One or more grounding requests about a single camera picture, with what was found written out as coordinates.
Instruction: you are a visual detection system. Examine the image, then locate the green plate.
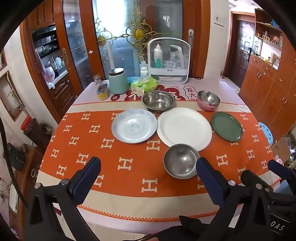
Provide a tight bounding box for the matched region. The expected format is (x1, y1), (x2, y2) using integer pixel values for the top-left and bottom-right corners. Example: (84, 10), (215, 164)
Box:
(211, 112), (244, 142)

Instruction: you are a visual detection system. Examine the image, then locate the yellow tin container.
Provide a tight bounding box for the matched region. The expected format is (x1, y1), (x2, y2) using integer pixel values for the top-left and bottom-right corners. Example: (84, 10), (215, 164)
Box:
(96, 83), (110, 100)

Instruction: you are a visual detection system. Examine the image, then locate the round steel bowl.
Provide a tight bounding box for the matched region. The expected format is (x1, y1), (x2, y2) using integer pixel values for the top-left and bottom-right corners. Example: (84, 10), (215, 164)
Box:
(163, 144), (201, 179)

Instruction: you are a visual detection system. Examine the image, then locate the deep steel basin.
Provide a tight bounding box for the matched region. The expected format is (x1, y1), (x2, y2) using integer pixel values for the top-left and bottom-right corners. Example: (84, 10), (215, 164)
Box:
(141, 90), (174, 114)

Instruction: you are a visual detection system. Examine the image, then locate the white storage box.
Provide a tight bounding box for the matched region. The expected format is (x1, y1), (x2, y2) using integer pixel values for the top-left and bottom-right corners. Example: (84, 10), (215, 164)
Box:
(147, 38), (192, 84)

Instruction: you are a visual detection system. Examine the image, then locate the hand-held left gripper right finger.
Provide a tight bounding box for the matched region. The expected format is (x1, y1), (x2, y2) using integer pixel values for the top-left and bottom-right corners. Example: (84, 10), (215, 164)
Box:
(196, 157), (271, 241)

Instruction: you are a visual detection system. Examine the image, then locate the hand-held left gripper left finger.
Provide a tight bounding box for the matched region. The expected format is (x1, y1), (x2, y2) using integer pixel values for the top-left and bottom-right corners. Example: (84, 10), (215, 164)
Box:
(24, 157), (102, 241)

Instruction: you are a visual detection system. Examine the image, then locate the wooden wall cabinet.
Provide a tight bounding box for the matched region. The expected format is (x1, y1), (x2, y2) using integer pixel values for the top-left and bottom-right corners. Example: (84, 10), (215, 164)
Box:
(238, 8), (296, 139)

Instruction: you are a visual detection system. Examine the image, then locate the black braided cable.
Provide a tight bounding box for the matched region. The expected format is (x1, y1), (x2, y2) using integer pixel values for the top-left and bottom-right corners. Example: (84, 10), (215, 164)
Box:
(0, 116), (28, 208)

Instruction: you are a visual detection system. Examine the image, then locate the blue plastic stool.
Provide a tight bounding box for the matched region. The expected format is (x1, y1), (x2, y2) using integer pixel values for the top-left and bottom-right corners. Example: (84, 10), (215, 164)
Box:
(258, 122), (274, 146)

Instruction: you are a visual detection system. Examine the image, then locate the wicker basket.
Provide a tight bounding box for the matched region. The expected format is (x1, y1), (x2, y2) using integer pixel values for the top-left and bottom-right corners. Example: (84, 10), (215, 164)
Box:
(23, 118), (52, 149)

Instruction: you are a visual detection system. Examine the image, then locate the white green bottle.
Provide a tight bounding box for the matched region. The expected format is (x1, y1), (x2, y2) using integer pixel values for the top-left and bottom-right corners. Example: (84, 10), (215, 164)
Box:
(154, 44), (163, 68)

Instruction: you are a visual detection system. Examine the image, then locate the wooden picture frame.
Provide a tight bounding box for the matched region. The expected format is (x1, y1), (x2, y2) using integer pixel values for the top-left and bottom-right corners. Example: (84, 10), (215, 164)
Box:
(0, 71), (26, 122)

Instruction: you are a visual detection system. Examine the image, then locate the green tissue pack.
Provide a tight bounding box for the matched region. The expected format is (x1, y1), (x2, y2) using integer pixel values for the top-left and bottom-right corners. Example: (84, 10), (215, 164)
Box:
(131, 77), (158, 96)

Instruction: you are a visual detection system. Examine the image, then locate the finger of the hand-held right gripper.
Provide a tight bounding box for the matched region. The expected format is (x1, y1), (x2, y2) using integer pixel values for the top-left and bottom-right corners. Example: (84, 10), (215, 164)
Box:
(240, 170), (274, 200)
(268, 160), (296, 195)

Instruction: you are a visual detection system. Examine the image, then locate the mint green canister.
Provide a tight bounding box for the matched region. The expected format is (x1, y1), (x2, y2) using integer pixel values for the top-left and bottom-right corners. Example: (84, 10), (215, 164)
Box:
(109, 68), (129, 95)

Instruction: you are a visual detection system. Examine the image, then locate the orange patterned tablecloth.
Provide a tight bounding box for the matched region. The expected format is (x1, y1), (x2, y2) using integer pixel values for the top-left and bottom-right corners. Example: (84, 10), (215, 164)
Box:
(35, 77), (281, 234)

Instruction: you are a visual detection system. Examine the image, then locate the large white plate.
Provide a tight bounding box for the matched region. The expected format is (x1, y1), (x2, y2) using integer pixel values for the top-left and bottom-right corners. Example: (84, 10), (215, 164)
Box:
(157, 107), (213, 152)

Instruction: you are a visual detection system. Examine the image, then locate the blue patterned plate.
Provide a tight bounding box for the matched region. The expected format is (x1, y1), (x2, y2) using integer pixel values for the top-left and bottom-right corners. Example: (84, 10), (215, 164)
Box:
(111, 108), (158, 144)

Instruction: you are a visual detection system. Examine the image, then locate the wooden display cabinet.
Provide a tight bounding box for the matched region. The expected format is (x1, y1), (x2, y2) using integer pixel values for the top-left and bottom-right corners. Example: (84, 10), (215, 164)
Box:
(20, 0), (84, 123)

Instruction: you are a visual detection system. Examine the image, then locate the cardboard box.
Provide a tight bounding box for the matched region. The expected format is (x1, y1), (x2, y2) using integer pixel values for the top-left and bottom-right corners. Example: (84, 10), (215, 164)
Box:
(270, 136), (292, 163)

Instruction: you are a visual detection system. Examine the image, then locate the dark wooden door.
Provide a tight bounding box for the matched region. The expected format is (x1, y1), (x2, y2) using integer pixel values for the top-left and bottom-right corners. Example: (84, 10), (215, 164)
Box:
(223, 11), (256, 87)

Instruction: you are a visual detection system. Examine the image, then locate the pink steel bowl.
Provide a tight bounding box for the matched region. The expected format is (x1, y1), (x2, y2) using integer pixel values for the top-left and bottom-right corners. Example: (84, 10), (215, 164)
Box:
(197, 90), (221, 111)

